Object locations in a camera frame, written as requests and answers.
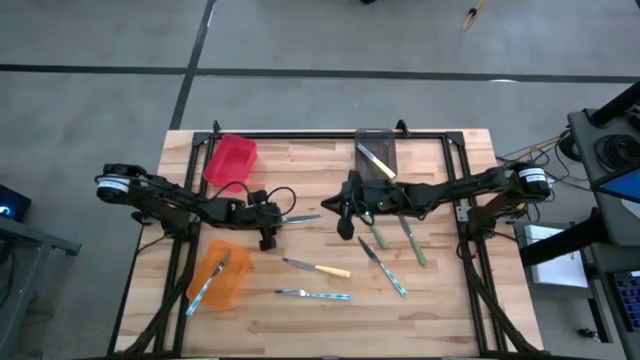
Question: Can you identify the white box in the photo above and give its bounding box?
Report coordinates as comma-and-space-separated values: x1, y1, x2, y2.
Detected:
523, 223, 590, 290

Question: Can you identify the blue white patterned fork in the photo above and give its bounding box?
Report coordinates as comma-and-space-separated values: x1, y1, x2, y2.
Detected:
273, 288, 353, 302

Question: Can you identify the pink-red plastic bin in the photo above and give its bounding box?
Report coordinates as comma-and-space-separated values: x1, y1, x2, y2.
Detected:
202, 133, 259, 194

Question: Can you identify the black device with blue light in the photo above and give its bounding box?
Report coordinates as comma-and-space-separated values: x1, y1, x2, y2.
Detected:
0, 183, 32, 224

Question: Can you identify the yellow cable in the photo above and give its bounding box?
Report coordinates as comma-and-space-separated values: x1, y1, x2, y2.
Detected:
497, 133, 569, 174

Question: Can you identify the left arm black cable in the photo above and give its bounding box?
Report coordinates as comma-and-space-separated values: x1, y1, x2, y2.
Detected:
212, 180, 298, 217

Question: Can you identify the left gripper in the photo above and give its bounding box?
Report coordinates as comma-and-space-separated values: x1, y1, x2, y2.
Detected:
219, 189, 288, 253

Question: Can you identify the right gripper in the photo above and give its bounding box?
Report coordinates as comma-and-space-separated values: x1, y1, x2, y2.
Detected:
321, 170, 409, 242

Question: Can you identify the blue panel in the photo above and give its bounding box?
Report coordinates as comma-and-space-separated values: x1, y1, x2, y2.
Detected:
598, 168, 640, 205

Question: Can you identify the grey metal cart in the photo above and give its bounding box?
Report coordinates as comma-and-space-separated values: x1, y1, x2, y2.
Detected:
0, 214, 82, 359

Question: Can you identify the blue white patterned knife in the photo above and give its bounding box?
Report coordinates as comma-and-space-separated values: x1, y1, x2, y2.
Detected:
185, 252, 232, 318
356, 235, 409, 299

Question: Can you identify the black slanted beam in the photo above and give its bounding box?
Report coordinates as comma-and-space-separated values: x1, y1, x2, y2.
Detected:
588, 82, 640, 127
518, 207, 604, 269

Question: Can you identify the cream handled knife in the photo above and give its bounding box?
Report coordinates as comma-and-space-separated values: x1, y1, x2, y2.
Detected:
356, 142, 398, 180
281, 257, 352, 280

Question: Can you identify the grey desk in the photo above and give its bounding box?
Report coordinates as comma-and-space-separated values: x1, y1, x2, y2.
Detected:
567, 107, 640, 246

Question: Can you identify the orange plastic bin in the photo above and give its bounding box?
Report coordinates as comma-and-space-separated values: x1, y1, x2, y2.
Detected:
185, 238, 254, 312

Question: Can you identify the grey translucent plastic bin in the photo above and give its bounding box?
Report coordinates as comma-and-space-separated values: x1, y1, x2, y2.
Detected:
353, 128, 399, 184

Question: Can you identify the black cable coil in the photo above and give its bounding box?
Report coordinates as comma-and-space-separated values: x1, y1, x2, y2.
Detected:
593, 133, 640, 174

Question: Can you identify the blue keyed device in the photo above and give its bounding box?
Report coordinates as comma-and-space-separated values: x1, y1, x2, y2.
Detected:
610, 269, 640, 332

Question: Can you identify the black aluminium table frame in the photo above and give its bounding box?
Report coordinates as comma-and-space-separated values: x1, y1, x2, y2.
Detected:
107, 130, 546, 359

